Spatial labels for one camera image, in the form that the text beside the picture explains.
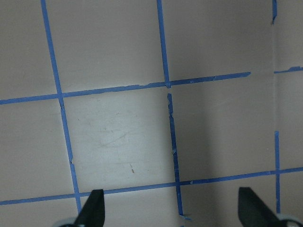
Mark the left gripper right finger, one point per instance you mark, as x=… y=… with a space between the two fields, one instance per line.
x=252 y=211

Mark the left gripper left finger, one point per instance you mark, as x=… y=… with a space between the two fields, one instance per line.
x=93 y=211

